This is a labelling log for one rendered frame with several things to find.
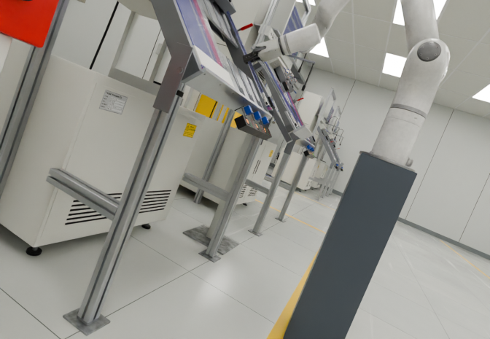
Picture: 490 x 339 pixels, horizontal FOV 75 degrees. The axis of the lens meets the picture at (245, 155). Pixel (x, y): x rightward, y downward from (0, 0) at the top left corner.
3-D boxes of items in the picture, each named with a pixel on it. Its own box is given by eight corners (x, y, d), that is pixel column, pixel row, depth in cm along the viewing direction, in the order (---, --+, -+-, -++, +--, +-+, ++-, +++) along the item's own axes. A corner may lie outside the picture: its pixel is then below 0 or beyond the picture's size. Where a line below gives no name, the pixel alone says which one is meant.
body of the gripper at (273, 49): (284, 42, 142) (260, 51, 145) (278, 32, 132) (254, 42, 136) (288, 57, 141) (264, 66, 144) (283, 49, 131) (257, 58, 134)
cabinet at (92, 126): (162, 230, 162) (206, 116, 158) (27, 266, 96) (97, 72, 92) (74, 180, 184) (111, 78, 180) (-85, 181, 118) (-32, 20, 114)
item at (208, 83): (258, 124, 146) (272, 117, 144) (184, 84, 84) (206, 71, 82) (257, 121, 147) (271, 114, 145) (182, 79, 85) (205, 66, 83)
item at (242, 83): (262, 119, 146) (268, 116, 145) (190, 75, 84) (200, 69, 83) (247, 82, 150) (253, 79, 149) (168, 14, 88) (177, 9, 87)
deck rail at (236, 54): (259, 124, 148) (271, 119, 146) (258, 124, 146) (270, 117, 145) (208, -2, 162) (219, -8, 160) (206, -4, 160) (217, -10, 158)
